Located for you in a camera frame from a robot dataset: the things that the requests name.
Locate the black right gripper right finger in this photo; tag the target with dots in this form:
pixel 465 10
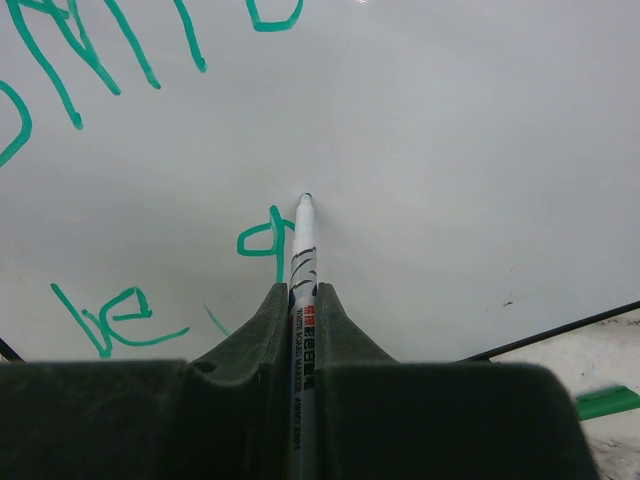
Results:
pixel 378 418

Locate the black framed whiteboard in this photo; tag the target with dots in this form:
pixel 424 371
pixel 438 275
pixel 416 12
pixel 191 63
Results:
pixel 474 168

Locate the green marker cap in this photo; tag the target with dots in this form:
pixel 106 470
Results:
pixel 605 402

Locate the green white marker pen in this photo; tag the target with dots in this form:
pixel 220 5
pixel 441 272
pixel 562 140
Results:
pixel 302 315

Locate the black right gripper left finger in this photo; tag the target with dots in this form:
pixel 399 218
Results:
pixel 222 416

